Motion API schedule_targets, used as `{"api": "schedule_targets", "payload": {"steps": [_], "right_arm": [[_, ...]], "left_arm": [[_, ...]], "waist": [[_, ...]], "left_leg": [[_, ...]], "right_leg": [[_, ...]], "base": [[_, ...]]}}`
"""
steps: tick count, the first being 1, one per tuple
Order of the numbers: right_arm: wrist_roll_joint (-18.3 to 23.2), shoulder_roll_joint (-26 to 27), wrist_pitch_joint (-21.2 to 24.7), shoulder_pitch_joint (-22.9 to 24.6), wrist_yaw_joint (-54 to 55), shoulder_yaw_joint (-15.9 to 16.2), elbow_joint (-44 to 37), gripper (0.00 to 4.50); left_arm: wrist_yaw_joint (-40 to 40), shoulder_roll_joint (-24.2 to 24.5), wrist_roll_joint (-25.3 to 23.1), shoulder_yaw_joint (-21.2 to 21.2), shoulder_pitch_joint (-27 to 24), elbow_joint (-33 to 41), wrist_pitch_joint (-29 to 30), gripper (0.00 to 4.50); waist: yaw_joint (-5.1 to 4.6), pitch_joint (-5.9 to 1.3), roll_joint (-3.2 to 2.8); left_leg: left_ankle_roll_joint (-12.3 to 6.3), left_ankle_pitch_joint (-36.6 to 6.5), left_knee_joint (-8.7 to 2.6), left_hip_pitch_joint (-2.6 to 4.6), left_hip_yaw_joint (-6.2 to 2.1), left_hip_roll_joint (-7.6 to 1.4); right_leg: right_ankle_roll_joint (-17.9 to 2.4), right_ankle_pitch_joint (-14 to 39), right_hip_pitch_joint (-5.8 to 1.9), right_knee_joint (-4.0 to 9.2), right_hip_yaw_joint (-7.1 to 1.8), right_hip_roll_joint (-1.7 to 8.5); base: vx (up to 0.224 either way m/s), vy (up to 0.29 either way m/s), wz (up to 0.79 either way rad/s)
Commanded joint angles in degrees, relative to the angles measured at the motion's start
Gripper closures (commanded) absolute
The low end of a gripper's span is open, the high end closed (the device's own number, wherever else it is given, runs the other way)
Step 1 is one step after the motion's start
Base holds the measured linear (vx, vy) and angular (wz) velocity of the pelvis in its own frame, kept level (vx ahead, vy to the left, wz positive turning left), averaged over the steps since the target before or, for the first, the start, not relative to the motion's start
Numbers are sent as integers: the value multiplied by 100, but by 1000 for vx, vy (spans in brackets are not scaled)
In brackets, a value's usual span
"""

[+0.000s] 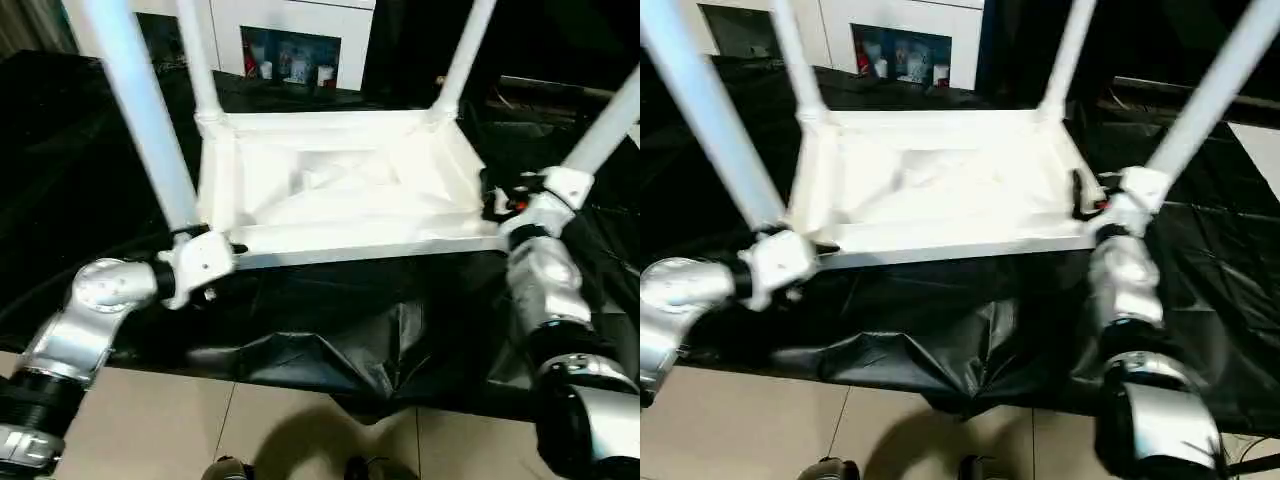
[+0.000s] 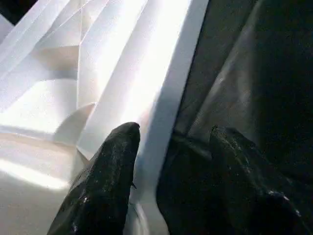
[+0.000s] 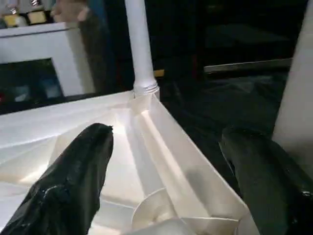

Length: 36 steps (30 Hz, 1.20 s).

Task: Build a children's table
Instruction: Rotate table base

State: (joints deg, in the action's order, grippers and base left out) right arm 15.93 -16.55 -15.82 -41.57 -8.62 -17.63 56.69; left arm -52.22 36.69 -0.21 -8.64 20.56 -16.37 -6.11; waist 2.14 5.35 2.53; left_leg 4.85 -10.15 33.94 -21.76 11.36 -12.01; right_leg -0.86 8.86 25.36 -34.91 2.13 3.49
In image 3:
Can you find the white plastic table leg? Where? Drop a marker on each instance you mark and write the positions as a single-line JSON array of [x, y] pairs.
[[140, 49], [298, 98]]

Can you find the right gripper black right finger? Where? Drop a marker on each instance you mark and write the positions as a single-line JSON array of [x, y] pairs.
[[269, 183]]

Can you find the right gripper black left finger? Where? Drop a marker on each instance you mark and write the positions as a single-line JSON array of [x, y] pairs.
[[61, 191]]

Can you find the long black pole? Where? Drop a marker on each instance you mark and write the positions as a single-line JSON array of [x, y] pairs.
[[244, 64]]

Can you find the white sideboard cabinet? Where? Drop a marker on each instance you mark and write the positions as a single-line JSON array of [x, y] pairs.
[[68, 49]]

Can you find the small yellow label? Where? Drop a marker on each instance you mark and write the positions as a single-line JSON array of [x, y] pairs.
[[159, 73]]

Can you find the white plastic table top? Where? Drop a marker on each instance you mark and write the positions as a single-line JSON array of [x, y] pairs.
[[159, 147]]

